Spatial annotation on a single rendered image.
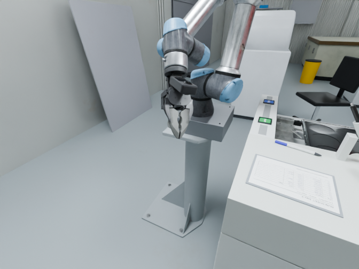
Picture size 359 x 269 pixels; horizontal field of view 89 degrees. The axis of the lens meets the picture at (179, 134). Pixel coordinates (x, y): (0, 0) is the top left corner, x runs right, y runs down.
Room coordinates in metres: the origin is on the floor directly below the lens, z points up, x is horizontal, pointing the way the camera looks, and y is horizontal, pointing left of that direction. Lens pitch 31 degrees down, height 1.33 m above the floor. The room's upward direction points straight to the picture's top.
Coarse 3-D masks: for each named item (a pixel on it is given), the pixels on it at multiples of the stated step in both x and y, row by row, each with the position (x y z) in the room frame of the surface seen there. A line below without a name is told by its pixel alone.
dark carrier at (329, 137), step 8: (312, 128) 0.78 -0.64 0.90; (320, 128) 0.78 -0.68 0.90; (328, 128) 0.78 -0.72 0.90; (336, 128) 0.78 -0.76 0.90; (344, 128) 0.78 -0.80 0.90; (312, 136) 0.70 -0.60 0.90; (320, 136) 0.70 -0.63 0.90; (328, 136) 0.70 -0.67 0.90; (336, 136) 0.70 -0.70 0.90; (344, 136) 0.70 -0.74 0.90; (312, 144) 0.64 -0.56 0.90; (320, 144) 0.64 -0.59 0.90; (328, 144) 0.64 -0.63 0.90; (336, 144) 0.64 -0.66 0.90; (352, 152) 0.58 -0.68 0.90
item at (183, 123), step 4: (180, 112) 0.51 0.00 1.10; (184, 112) 0.50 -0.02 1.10; (188, 112) 0.51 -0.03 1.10; (180, 116) 0.50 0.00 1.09; (184, 116) 0.50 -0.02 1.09; (188, 116) 0.50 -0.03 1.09; (180, 120) 0.52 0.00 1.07; (184, 120) 0.49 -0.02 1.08; (188, 120) 0.50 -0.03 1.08; (180, 124) 0.49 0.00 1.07; (184, 124) 0.48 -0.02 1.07; (188, 124) 0.49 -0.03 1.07; (180, 128) 0.48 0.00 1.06; (184, 128) 0.48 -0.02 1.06; (180, 132) 0.47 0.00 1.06; (184, 132) 0.48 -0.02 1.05; (180, 136) 0.47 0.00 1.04
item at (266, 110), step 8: (264, 96) 1.07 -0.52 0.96; (272, 96) 1.07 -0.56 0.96; (264, 104) 0.94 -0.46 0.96; (256, 112) 0.83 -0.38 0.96; (264, 112) 0.84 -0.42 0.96; (272, 112) 0.83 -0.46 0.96; (256, 120) 0.74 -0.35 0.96; (272, 120) 0.74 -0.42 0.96; (256, 128) 0.67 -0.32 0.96; (264, 128) 0.68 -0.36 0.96; (272, 128) 0.67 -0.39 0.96; (264, 136) 0.60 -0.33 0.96; (272, 136) 0.60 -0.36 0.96
